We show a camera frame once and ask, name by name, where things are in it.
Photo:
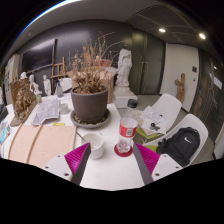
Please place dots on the colourful printed sheet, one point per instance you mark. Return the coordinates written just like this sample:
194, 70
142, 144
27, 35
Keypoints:
4, 131

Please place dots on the stack of papers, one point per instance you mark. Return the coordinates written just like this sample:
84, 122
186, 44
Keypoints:
150, 116

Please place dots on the dark glass bottle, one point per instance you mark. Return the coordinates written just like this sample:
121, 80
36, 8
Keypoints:
59, 90

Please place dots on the cardboard box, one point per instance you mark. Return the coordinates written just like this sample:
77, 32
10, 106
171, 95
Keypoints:
110, 90

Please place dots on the white plastic chair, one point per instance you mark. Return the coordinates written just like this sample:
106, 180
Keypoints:
170, 105
196, 121

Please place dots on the round ceiling spotlight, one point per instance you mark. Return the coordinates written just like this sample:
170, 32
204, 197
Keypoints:
162, 30
202, 35

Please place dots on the flat round red coaster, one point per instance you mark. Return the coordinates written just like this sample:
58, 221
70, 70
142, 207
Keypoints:
124, 154

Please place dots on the light wooden panel board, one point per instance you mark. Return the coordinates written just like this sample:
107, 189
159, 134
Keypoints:
43, 143

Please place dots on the bunch of keys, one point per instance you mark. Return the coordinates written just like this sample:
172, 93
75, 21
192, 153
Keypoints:
154, 126

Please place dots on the dried plant in brown pot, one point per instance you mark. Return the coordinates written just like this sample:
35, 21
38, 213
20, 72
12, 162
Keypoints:
89, 106

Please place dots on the small yellow tag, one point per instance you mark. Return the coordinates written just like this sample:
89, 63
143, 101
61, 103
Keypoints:
58, 124

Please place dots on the black backpack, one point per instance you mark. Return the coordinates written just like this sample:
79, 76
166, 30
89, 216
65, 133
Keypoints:
181, 145

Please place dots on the small white plaster figurine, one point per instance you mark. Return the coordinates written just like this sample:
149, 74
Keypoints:
33, 85
47, 85

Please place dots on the red box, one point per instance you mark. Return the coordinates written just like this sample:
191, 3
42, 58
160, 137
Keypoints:
106, 62

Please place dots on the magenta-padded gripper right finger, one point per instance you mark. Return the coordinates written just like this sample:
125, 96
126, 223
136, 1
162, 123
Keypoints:
148, 160

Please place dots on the black wall screen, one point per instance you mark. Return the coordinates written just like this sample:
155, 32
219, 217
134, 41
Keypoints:
38, 55

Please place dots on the metal spoon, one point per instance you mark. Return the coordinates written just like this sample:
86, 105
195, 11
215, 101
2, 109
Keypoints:
81, 136

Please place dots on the white headless plaster statue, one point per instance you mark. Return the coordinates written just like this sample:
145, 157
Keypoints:
124, 66

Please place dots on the wooden figure statue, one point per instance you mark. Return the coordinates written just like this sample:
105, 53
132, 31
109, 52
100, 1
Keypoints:
180, 87

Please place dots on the white cabinet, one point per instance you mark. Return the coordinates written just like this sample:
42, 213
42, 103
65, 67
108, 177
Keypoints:
10, 73

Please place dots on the white plaster bust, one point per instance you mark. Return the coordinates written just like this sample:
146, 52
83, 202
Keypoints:
23, 75

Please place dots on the white cup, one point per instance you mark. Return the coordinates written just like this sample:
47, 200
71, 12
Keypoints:
96, 150

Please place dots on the small grey tape roll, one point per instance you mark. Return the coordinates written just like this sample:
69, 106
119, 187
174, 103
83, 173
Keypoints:
64, 108

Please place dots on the clear red-labelled drink bottle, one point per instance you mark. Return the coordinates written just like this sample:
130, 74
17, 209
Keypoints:
127, 128

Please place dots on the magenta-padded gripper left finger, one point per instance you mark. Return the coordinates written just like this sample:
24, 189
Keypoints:
75, 160

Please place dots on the wooden easel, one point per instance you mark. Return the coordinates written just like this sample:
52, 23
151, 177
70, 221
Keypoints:
63, 65

